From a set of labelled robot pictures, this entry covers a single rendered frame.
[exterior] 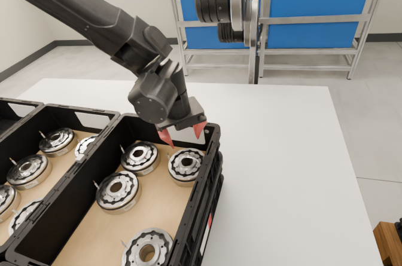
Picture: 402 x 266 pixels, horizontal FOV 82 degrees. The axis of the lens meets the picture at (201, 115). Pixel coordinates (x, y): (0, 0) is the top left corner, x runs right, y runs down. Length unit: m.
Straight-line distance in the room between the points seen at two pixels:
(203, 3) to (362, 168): 1.47
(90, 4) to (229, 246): 0.60
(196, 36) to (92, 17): 2.08
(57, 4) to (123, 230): 0.45
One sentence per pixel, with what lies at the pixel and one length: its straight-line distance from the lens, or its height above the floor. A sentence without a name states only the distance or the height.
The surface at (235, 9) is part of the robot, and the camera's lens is 0.74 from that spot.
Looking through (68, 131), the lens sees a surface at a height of 0.86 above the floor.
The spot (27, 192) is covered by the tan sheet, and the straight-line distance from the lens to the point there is 0.80.
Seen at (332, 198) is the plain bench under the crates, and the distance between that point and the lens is 0.78.
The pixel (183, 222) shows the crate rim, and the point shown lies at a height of 0.93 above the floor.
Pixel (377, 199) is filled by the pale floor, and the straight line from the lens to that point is 1.74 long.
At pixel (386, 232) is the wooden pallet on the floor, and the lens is 1.47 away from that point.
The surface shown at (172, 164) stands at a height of 0.86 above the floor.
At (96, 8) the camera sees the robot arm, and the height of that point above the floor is 1.25.
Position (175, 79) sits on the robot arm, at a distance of 0.42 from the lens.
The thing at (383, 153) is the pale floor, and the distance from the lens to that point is 2.00.
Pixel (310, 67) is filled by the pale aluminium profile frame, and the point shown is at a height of 0.13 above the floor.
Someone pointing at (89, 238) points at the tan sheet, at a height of 0.83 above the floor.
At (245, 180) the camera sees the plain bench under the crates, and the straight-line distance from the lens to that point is 0.76.
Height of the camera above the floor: 1.33
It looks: 40 degrees down
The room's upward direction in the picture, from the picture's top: 8 degrees counter-clockwise
